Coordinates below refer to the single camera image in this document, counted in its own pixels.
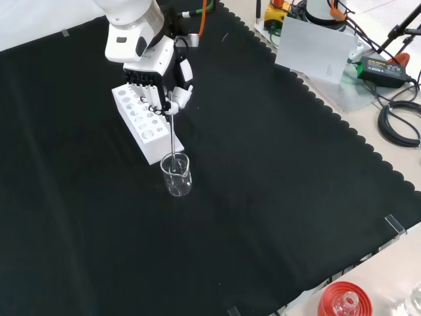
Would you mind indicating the black power adapter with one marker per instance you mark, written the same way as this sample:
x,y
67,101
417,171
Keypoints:
x,y
385,70

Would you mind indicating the black bench cloth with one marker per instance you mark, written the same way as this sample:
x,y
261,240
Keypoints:
x,y
230,164

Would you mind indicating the metal base plate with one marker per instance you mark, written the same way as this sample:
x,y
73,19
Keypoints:
x,y
348,95

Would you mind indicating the white test tube rack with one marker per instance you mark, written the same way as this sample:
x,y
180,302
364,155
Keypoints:
x,y
154,145

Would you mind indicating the clear round glass flask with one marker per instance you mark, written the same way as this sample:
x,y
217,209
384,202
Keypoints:
x,y
415,303

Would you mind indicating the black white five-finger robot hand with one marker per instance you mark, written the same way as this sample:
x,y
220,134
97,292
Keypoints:
x,y
158,59

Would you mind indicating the clear glass beaker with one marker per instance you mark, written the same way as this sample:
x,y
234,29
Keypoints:
x,y
177,184

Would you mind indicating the red ribbed funnel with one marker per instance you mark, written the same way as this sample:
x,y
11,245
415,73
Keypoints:
x,y
329,296

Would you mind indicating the pale board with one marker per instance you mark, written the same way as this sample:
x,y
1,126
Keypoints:
x,y
312,49

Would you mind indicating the clear acrylic cloth clip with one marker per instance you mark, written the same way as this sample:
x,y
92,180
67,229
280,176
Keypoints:
x,y
395,224
65,33
233,311

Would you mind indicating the black tripod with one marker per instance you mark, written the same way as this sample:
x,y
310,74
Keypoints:
x,y
399,28

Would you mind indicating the yellow stop button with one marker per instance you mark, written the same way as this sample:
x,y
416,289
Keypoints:
x,y
276,13

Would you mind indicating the clear glass rod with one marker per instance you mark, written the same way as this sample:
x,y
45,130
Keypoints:
x,y
172,138

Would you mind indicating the orange clamp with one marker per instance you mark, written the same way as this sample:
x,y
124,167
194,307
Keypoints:
x,y
402,59

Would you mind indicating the small clear glass bottle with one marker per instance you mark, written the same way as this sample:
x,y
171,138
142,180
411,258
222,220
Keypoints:
x,y
345,306

